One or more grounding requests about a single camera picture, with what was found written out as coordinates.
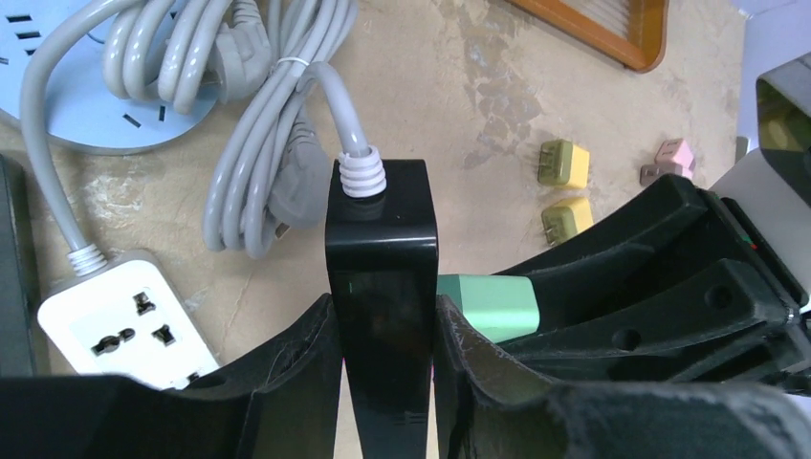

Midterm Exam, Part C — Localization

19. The round blue power socket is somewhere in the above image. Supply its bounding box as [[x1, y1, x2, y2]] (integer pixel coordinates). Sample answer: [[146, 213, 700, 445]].
[[0, 0, 220, 157]]

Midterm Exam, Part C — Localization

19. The yellow plug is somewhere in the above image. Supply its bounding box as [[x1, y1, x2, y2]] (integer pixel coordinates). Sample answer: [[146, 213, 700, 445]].
[[541, 197, 594, 246], [537, 139, 590, 189]]

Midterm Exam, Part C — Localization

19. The white power strip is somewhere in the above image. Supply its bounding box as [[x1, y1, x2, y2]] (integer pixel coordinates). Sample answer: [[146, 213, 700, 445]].
[[37, 245, 220, 389]]

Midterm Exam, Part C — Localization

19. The green plug black strip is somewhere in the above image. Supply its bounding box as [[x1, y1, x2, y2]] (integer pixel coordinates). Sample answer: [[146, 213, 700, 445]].
[[437, 274, 540, 343]]

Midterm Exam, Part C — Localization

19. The wooden shelf rack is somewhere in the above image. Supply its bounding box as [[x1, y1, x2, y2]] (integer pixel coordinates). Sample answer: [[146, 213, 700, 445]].
[[511, 0, 669, 74]]

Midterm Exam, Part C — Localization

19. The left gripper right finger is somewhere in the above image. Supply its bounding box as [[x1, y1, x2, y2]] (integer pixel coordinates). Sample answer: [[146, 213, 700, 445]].
[[434, 296, 810, 458]]

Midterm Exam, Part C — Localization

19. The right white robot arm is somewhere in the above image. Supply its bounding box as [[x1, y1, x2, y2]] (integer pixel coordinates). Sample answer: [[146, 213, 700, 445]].
[[502, 56, 810, 395]]

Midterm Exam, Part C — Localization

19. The black power strip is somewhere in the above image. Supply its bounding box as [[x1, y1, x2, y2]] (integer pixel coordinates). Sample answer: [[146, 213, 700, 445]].
[[325, 160, 439, 458], [1, 156, 40, 378]]

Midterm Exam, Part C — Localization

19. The pink plug round socket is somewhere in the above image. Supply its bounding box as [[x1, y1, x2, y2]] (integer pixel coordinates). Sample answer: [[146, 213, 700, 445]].
[[639, 163, 693, 187], [654, 138, 696, 178]]

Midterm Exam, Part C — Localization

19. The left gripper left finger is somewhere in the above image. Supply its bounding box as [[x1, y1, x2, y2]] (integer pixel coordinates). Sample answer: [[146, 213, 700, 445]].
[[1, 295, 341, 458]]

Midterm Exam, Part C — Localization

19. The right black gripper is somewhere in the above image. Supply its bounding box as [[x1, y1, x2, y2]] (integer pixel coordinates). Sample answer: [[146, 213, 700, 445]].
[[503, 176, 810, 387]]

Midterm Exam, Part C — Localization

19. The bundled grey cable centre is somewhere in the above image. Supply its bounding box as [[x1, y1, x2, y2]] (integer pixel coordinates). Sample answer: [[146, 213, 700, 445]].
[[18, 0, 389, 280]]

